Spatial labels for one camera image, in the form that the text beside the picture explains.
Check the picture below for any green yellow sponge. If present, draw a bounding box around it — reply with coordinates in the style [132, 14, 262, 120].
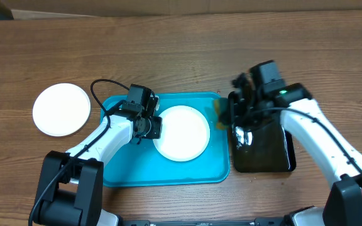
[213, 97, 229, 130]

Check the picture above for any white plate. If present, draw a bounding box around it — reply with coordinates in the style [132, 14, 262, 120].
[153, 105, 210, 162]
[32, 83, 91, 137]

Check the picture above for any white plate top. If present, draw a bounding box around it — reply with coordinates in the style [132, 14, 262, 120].
[32, 83, 91, 137]

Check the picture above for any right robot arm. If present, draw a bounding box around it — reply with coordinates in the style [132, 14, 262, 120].
[214, 73, 362, 225]

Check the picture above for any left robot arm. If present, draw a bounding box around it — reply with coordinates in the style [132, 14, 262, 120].
[28, 114, 162, 226]

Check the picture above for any black water tray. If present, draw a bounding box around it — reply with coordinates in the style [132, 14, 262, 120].
[227, 90, 297, 173]

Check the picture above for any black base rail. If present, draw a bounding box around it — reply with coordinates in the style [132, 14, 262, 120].
[118, 217, 292, 226]

